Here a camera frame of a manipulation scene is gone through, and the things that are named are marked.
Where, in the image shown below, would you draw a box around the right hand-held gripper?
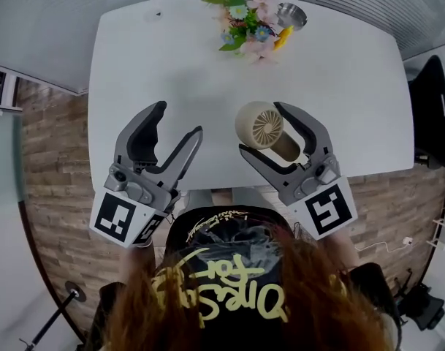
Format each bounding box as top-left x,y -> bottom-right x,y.
237,101 -> 358,242

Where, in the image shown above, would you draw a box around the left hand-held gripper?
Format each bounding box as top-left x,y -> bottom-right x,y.
89,100 -> 205,249

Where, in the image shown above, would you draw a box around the beige handheld fan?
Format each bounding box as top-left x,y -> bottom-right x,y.
234,100 -> 303,163

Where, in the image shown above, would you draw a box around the person's left forearm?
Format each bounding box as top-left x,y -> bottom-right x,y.
129,246 -> 156,270

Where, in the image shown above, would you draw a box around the person's right forearm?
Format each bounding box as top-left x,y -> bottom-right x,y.
319,230 -> 360,270

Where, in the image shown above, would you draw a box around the white standing desk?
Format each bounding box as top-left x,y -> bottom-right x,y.
87,0 -> 416,192

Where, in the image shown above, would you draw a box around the grey trousers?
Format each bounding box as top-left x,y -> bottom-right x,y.
187,187 -> 278,211

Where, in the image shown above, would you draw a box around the black printed t-shirt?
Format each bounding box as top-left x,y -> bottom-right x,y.
85,205 -> 402,351

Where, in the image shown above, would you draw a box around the round metal ashtray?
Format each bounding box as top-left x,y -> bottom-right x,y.
276,2 -> 308,31

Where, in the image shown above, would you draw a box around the black office chair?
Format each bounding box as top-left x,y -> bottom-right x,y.
407,55 -> 445,170

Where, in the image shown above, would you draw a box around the artificial flower bouquet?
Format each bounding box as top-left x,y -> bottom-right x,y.
201,0 -> 294,65

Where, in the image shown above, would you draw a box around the black pole with round base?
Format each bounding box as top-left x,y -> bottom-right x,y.
19,279 -> 87,351

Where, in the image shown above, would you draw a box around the white charger with cable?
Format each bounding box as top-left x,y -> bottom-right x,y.
353,236 -> 414,254

